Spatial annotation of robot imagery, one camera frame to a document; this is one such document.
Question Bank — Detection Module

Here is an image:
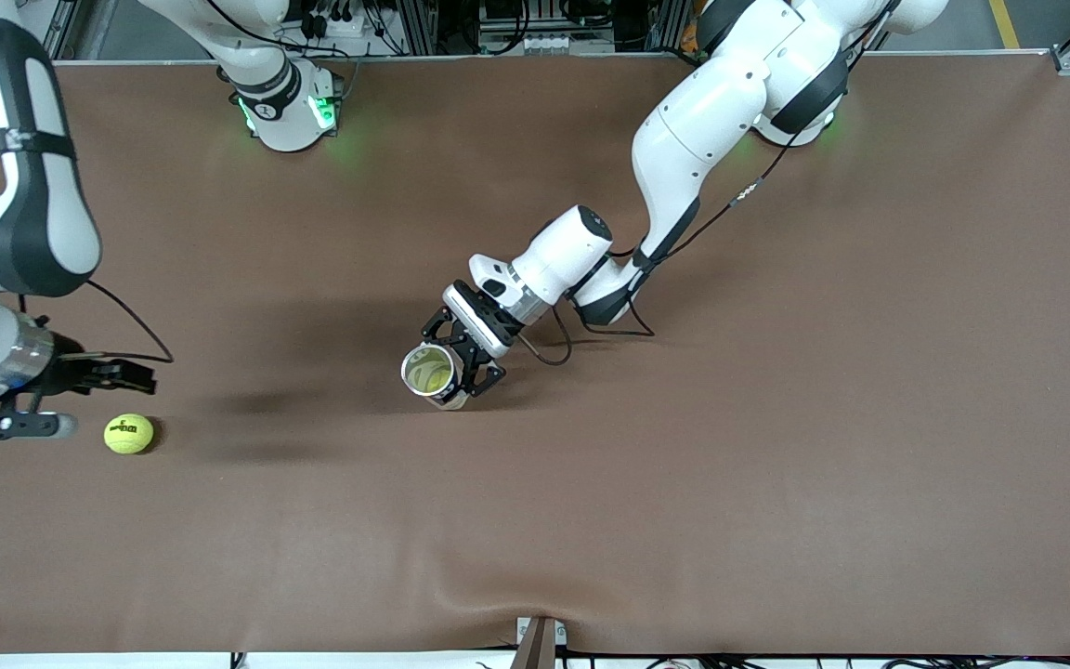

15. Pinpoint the clear tennis ball can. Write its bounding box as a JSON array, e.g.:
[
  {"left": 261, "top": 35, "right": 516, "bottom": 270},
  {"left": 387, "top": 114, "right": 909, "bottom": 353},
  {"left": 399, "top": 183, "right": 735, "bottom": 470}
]
[{"left": 400, "top": 342, "right": 473, "bottom": 412}]

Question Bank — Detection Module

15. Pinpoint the plain yellow tennis ball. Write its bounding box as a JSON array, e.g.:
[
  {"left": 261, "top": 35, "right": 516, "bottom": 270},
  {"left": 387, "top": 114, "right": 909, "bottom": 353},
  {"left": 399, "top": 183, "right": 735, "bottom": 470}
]
[{"left": 410, "top": 356, "right": 454, "bottom": 393}]

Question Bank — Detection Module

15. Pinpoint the yellow tennis ball black print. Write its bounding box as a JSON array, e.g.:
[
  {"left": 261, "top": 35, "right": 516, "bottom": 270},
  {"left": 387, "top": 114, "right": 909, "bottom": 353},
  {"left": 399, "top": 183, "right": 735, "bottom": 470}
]
[{"left": 104, "top": 413, "right": 155, "bottom": 456}]

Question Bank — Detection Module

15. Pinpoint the black electronics box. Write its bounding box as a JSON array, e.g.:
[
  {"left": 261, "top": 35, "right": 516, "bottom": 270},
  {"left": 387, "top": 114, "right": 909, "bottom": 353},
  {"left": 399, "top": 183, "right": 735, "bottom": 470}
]
[{"left": 479, "top": 0, "right": 615, "bottom": 34}]

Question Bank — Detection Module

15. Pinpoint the brown table mat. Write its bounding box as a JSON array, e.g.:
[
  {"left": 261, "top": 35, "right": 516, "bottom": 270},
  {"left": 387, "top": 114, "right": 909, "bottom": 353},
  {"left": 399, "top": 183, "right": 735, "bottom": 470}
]
[{"left": 0, "top": 53, "right": 1070, "bottom": 657}]

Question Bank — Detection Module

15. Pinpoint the white power strip with plugs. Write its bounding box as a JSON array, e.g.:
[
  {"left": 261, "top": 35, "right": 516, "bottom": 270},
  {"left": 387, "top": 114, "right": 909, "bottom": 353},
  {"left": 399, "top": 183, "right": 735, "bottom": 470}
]
[{"left": 301, "top": 0, "right": 389, "bottom": 43}]

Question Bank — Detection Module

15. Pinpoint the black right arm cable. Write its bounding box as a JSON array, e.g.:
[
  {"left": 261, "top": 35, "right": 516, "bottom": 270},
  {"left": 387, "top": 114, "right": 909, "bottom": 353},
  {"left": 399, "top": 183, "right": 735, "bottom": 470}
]
[{"left": 17, "top": 279, "right": 175, "bottom": 365}]

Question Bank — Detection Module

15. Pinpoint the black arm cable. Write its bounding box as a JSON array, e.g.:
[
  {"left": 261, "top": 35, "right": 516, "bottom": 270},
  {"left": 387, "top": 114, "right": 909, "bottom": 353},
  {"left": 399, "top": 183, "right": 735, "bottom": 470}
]
[
  {"left": 516, "top": 0, "right": 903, "bottom": 367},
  {"left": 17, "top": 279, "right": 175, "bottom": 365}
]

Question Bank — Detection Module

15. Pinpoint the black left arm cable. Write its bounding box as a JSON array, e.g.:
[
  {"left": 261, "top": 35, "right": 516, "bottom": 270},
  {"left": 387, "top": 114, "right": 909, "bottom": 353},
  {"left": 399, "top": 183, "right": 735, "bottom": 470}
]
[{"left": 516, "top": 0, "right": 903, "bottom": 367}]

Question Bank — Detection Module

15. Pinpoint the grey metal post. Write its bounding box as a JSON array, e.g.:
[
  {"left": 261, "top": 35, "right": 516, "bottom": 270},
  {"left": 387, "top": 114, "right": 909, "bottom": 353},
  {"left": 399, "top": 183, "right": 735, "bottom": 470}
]
[{"left": 511, "top": 616, "right": 569, "bottom": 669}]

